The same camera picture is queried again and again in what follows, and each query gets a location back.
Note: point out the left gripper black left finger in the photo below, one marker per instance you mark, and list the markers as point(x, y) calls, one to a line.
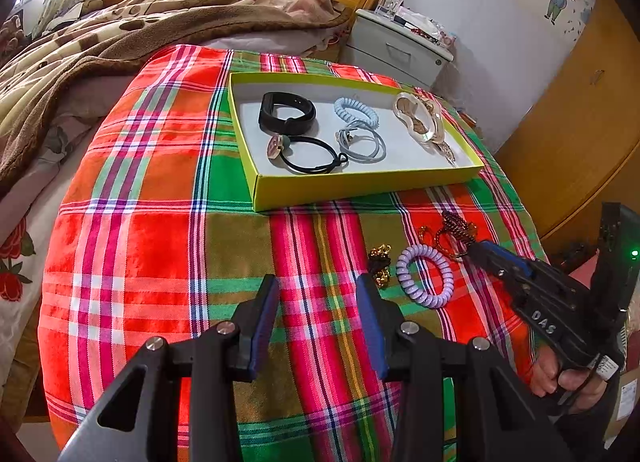
point(136, 418)

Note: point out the brown patterned fleece blanket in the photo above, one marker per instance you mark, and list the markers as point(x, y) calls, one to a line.
point(118, 40)

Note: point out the black fitness band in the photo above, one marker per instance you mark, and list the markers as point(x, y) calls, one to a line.
point(286, 114)

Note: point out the wooden door right side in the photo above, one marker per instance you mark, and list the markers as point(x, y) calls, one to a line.
point(578, 146)

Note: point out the green shallow cardboard tray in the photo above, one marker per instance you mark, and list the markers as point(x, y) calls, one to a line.
point(356, 146)

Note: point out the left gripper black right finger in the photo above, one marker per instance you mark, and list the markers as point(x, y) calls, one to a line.
point(497, 419)

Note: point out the clear glass cup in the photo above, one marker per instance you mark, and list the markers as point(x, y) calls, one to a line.
point(388, 8)

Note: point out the gold black scrunchie charm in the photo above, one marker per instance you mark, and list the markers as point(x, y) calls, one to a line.
point(379, 265)

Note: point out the nightstand clutter pile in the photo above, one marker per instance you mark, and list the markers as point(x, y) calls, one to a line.
point(424, 26)

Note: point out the red green plaid cloth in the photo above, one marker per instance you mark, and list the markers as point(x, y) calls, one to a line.
point(317, 397)

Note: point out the person right hand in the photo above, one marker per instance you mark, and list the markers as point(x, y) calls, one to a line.
point(547, 377)

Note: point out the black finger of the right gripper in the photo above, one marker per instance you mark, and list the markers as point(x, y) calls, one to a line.
point(511, 269)

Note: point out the gold translucent hair claw clip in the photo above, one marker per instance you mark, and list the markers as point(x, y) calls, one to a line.
point(424, 124)

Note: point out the grey two-drawer nightstand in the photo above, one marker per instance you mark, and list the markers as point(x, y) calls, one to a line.
point(377, 45)

